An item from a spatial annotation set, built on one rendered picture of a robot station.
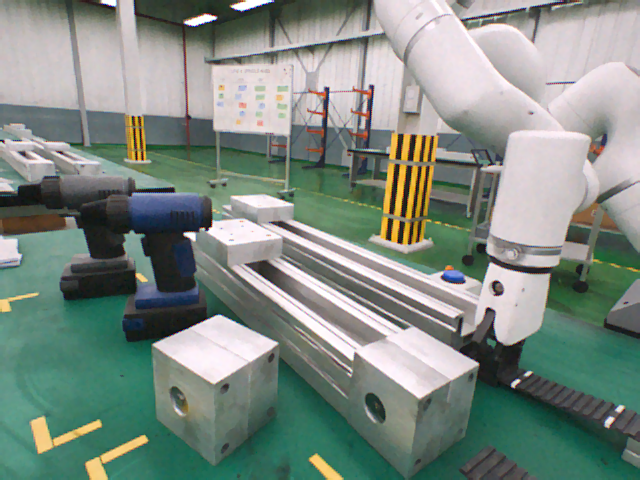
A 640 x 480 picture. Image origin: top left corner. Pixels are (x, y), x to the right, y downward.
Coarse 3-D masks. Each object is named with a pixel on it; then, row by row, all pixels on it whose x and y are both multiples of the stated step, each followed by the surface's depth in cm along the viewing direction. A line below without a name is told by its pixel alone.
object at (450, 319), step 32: (256, 224) 97; (288, 224) 98; (288, 256) 89; (320, 256) 76; (352, 256) 80; (352, 288) 70; (384, 288) 63; (416, 288) 67; (448, 288) 62; (416, 320) 58; (448, 320) 54
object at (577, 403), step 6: (576, 396) 47; (582, 396) 48; (588, 396) 47; (570, 402) 46; (576, 402) 47; (582, 402) 46; (588, 402) 46; (564, 408) 45; (570, 408) 45; (576, 408) 45; (582, 408) 45; (576, 414) 45
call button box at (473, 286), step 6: (432, 276) 74; (438, 276) 74; (450, 282) 71; (456, 282) 71; (462, 282) 71; (468, 282) 72; (474, 282) 72; (462, 288) 69; (468, 288) 70; (474, 288) 71; (480, 288) 72
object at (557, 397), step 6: (552, 390) 49; (558, 390) 49; (564, 390) 49; (570, 390) 49; (546, 396) 47; (552, 396) 47; (558, 396) 48; (564, 396) 47; (570, 396) 48; (552, 402) 47; (558, 402) 46; (564, 402) 47
